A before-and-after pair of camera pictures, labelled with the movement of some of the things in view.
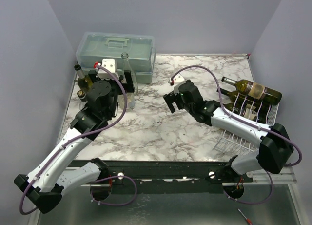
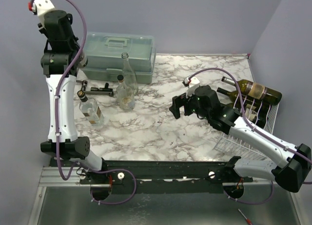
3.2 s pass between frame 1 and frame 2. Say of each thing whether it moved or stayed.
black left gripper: moved
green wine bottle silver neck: moved
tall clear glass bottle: stayed
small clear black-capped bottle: stayed
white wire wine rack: stayed
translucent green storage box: stayed
